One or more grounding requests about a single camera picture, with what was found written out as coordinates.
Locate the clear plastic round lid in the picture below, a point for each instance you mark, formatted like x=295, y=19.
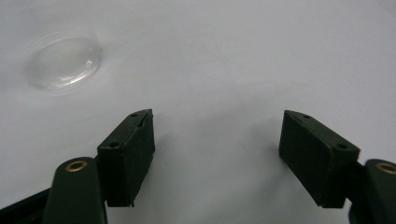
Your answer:
x=63, y=60

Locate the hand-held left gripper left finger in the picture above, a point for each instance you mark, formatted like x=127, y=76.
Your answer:
x=130, y=161

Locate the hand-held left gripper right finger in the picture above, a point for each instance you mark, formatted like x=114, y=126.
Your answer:
x=314, y=158

